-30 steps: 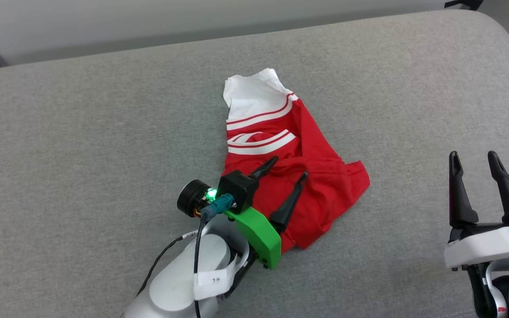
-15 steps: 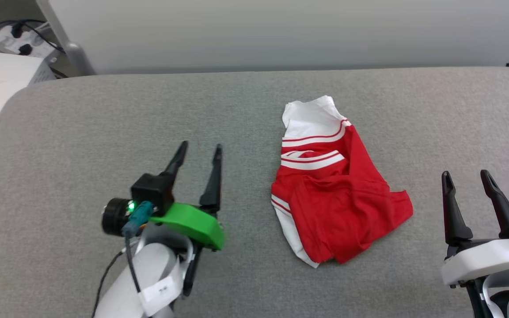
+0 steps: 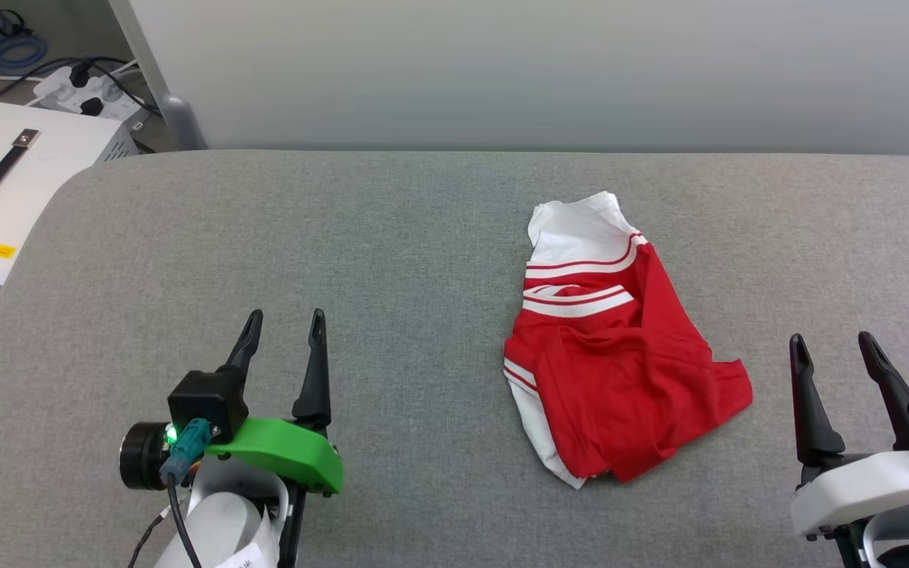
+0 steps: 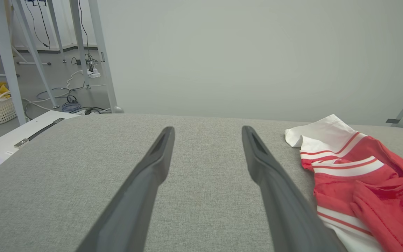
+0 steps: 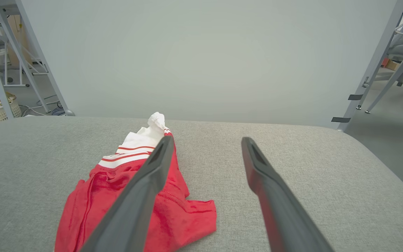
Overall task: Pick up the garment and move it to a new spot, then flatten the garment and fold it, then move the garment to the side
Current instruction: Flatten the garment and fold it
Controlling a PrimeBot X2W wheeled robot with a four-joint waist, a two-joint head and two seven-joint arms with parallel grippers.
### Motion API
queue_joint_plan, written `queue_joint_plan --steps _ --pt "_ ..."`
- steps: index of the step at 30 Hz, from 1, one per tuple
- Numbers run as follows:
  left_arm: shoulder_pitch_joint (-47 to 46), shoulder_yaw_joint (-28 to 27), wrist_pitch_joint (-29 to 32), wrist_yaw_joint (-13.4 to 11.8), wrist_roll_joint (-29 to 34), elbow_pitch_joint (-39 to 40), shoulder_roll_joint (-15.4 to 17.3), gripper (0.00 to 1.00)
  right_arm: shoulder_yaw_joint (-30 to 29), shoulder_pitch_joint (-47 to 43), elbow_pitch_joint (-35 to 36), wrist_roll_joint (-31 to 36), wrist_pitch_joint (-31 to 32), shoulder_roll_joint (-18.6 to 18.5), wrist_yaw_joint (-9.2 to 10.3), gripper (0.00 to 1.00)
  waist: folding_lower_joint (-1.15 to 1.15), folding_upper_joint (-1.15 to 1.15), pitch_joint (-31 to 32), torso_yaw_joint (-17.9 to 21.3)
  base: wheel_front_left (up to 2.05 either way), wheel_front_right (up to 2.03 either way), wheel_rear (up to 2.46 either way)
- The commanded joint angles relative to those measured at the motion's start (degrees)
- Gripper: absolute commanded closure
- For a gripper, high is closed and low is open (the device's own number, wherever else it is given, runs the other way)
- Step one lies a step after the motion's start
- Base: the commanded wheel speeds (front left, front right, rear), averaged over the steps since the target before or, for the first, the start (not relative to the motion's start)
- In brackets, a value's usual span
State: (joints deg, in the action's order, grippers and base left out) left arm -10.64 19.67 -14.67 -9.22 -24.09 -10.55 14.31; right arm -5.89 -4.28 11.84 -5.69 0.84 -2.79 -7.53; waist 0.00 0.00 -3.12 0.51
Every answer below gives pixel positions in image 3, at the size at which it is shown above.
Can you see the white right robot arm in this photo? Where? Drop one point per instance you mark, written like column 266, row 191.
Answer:
column 908, row 540

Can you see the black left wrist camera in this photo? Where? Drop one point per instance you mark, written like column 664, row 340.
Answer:
column 202, row 406

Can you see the white power strip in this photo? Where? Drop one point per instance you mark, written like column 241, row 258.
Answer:
column 91, row 95

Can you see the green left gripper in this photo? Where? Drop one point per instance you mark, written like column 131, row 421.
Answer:
column 289, row 454

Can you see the grey partition frame post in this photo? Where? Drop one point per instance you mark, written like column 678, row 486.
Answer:
column 161, row 87

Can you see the red and white garment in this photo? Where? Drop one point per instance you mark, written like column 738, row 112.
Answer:
column 628, row 379

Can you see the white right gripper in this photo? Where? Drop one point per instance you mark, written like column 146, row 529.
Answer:
column 857, row 489

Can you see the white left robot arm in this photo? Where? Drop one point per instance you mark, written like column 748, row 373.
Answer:
column 222, row 521

